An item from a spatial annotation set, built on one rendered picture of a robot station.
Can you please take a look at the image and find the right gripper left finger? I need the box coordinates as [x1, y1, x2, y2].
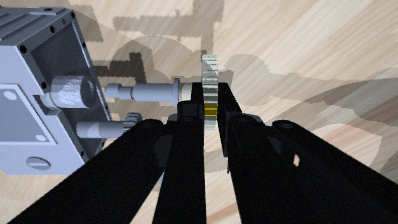
[7, 82, 207, 224]

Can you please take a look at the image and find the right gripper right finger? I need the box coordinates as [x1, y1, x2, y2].
[217, 82, 398, 224]

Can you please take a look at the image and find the grey camshaft with gear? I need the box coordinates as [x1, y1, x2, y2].
[104, 54, 218, 131]

